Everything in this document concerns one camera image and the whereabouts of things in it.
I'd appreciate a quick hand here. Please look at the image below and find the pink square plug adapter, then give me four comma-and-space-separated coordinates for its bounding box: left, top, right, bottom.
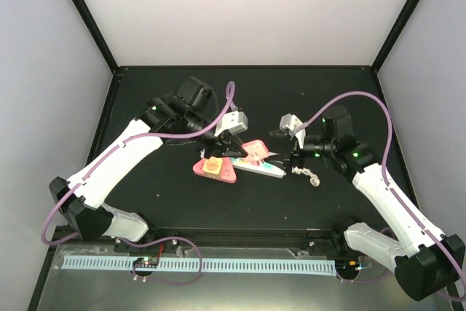
242, 139, 269, 162

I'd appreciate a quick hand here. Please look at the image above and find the black aluminium frame post left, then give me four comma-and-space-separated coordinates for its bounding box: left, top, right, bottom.
71, 0, 119, 73

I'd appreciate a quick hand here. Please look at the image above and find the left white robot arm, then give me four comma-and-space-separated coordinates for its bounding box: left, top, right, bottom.
41, 77, 248, 252

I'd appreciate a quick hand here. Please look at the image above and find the light blue slotted cable duct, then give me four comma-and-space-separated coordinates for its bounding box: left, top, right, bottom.
61, 256, 336, 277

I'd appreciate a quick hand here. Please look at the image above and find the black aluminium frame post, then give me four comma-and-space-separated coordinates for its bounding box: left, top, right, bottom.
71, 0, 119, 73
371, 0, 421, 74

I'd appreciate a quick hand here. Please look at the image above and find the white power strip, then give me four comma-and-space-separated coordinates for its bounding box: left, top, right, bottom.
230, 158, 286, 178

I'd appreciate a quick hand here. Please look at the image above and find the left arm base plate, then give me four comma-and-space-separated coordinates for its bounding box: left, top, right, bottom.
114, 229, 181, 255

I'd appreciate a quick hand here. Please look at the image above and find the black aluminium frame post right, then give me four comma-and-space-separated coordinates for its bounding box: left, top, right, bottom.
371, 0, 421, 74

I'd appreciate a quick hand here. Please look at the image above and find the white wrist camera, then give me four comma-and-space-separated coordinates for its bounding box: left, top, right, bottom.
214, 111, 248, 137
279, 114, 306, 149

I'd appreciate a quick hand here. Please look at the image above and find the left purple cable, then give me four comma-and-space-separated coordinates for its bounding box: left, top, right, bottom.
40, 81, 237, 286

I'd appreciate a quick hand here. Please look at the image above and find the white coiled power cord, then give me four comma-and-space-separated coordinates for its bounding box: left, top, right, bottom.
291, 166, 321, 187

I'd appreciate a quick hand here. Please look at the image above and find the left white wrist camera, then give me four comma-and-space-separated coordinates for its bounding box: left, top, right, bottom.
214, 111, 248, 137

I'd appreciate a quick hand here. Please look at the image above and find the pink triangular socket adapter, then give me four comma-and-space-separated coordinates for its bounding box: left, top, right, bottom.
192, 157, 237, 184

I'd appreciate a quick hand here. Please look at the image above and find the purple cable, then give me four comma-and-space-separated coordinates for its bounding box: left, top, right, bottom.
298, 90, 466, 303
40, 81, 237, 286

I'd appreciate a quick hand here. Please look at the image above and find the yellow cube socket adapter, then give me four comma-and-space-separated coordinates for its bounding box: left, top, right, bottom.
202, 157, 223, 178

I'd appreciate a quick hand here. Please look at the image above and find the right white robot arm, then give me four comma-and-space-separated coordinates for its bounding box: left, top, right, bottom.
271, 106, 465, 301

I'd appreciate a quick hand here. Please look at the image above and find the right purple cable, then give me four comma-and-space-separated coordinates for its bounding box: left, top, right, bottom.
298, 90, 466, 303

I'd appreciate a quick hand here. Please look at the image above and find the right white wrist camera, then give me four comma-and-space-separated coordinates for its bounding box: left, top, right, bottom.
279, 114, 306, 149

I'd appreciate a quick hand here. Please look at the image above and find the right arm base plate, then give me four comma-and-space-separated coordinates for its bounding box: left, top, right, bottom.
307, 229, 349, 256

